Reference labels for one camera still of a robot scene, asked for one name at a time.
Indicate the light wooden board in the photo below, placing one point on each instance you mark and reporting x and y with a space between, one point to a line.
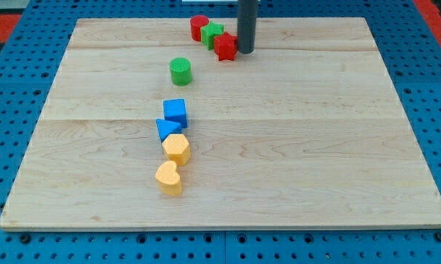
305 133

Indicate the red cylinder block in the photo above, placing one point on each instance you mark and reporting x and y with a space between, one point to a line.
196 23

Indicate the red star block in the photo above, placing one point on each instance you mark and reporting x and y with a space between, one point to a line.
225 46

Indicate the green cylinder block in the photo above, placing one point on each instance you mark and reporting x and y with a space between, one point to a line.
181 71

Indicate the yellow heart block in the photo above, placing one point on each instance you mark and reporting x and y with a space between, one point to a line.
168 179

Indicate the blue triangle block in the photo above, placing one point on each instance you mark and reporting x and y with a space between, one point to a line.
166 127

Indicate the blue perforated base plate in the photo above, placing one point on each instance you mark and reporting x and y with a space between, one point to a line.
29 61

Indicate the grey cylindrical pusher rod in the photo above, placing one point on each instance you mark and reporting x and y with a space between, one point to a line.
246 24

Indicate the blue cube block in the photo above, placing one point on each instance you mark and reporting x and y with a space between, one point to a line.
175 111

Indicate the yellow hexagon block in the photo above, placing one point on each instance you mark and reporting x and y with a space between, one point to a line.
176 148

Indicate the green star block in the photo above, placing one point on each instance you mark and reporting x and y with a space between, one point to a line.
209 32

